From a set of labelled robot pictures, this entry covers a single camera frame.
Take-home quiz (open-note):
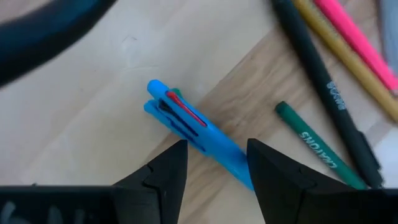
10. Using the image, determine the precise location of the blue multicolour pen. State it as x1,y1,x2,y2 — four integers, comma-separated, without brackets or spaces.
143,79,255,191

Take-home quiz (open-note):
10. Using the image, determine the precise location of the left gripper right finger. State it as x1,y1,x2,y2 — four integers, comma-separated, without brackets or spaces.
246,138,368,224

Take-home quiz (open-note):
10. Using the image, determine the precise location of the black pen with print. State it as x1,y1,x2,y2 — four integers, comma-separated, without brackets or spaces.
270,0,385,189

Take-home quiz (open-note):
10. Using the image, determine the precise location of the yellow wooden pencil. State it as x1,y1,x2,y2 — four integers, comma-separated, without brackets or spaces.
292,0,398,123

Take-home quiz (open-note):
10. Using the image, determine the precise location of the pink pencil blue eraser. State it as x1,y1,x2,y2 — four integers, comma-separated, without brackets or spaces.
313,0,398,91

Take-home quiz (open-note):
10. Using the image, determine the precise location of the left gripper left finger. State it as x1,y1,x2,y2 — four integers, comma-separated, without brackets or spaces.
111,139,189,224

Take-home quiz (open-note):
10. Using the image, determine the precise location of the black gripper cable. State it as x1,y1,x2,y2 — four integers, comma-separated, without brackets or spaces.
0,0,118,88

